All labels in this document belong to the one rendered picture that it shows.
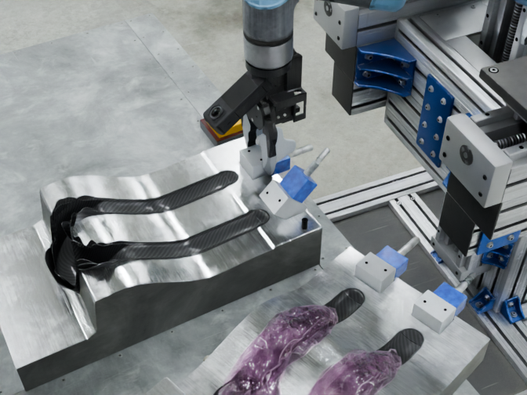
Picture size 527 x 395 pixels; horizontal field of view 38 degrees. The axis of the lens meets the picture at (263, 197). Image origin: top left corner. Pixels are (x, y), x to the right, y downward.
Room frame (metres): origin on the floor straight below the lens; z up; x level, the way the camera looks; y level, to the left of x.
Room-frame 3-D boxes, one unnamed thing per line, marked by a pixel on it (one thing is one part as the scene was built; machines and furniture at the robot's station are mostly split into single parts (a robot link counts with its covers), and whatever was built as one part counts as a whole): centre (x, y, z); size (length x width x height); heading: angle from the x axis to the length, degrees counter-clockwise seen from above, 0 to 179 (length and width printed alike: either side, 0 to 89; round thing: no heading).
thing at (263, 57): (0.99, -0.01, 1.12); 0.08 x 0.08 x 0.05
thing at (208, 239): (0.82, 0.17, 0.92); 0.35 x 0.16 x 0.09; 119
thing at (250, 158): (0.99, -0.03, 0.89); 0.13 x 0.05 x 0.05; 118
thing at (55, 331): (0.82, 0.19, 0.87); 0.50 x 0.26 x 0.14; 119
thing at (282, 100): (0.99, -0.02, 1.04); 0.09 x 0.08 x 0.12; 119
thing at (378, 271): (0.78, -0.20, 0.86); 0.13 x 0.05 x 0.05; 136
